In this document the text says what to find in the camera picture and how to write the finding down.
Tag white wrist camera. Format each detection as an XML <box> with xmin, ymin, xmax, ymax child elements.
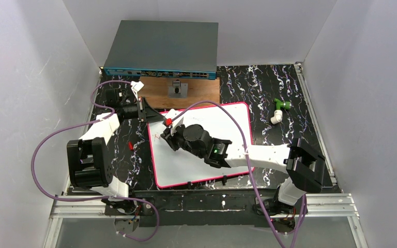
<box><xmin>130</xmin><ymin>81</ymin><xmax>144</xmax><ymax>100</ymax></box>
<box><xmin>163</xmin><ymin>109</ymin><xmax>183</xmax><ymax>136</ymax></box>

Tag pink framed whiteboard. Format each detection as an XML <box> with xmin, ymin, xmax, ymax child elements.
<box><xmin>147</xmin><ymin>102</ymin><xmax>252</xmax><ymax>188</ymax></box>

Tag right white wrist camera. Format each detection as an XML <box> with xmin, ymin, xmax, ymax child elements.
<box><xmin>163</xmin><ymin>109</ymin><xmax>183</xmax><ymax>136</ymax></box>

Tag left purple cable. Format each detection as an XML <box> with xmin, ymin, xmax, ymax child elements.
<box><xmin>30</xmin><ymin>81</ymin><xmax>160</xmax><ymax>243</ymax></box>

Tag purple cable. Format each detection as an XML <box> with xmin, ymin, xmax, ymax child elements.
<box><xmin>164</xmin><ymin>101</ymin><xmax>308</xmax><ymax>248</ymax></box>
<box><xmin>30</xmin><ymin>81</ymin><xmax>160</xmax><ymax>243</ymax></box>

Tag white pipe elbow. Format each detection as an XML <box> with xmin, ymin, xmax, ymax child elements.
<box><xmin>270</xmin><ymin>110</ymin><xmax>283</xmax><ymax>125</ymax></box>

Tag aluminium frame rail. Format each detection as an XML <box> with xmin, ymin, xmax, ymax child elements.
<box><xmin>294</xmin><ymin>62</ymin><xmax>337</xmax><ymax>185</ymax></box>

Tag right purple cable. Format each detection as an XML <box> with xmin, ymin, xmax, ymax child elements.
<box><xmin>164</xmin><ymin>101</ymin><xmax>308</xmax><ymax>248</ymax></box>

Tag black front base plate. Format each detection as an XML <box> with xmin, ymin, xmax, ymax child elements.
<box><xmin>135</xmin><ymin>189</ymin><xmax>268</xmax><ymax>227</ymax></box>

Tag brown wooden board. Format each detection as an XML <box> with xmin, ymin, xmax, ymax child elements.
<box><xmin>138</xmin><ymin>77</ymin><xmax>220</xmax><ymax>109</ymax></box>

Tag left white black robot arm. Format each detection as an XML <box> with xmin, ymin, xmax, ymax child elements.
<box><xmin>67</xmin><ymin>89</ymin><xmax>164</xmax><ymax>208</ymax></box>

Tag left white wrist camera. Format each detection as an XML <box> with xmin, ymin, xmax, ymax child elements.
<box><xmin>130</xmin><ymin>81</ymin><xmax>144</xmax><ymax>100</ymax></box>

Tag small grey metal bracket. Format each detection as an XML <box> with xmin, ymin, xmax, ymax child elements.
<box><xmin>168</xmin><ymin>80</ymin><xmax>188</xmax><ymax>98</ymax></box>

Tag red marker cap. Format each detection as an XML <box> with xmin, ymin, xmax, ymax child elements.
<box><xmin>128</xmin><ymin>142</ymin><xmax>134</xmax><ymax>151</ymax></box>

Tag grey blue network switch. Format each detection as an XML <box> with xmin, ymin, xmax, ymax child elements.
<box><xmin>103</xmin><ymin>20</ymin><xmax>219</xmax><ymax>80</ymax></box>

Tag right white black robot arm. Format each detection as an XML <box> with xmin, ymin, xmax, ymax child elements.
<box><xmin>161</xmin><ymin>124</ymin><xmax>328</xmax><ymax>208</ymax></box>

